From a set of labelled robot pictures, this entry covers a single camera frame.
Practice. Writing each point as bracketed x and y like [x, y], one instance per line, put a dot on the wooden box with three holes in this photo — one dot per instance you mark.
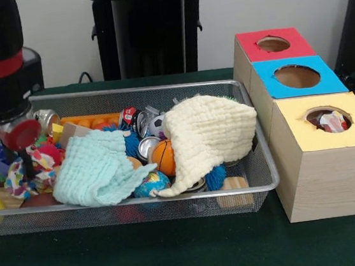
[323, 174]

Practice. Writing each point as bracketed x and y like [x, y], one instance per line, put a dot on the cream waffle cloth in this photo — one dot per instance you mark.
[209, 132]

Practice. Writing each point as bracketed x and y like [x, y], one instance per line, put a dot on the blue spiky ball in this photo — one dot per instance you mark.
[216, 177]

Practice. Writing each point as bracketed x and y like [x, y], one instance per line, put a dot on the multicoloured patterned cloth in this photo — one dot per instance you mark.
[43, 164]
[333, 121]

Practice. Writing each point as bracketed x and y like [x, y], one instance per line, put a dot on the small soccer ball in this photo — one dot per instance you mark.
[157, 125]

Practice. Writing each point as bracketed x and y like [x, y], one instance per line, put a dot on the mint waffle cloth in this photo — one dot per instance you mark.
[98, 171]

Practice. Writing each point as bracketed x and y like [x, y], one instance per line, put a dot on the blue globe ball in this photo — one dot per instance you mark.
[154, 184]

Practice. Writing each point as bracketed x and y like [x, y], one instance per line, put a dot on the orange toy basketball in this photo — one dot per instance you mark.
[163, 159]

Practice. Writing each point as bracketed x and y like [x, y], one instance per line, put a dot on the crushed silver drink can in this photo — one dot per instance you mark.
[49, 119]

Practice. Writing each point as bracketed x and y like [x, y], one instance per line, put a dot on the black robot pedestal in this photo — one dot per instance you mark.
[147, 34]

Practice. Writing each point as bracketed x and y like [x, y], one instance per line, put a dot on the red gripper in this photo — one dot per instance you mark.
[20, 133]

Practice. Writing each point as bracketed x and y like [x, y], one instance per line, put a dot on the shallow clear mesh bin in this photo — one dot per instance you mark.
[236, 200]

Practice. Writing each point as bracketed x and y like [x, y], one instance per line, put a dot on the orange toy brick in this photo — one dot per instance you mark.
[89, 122]

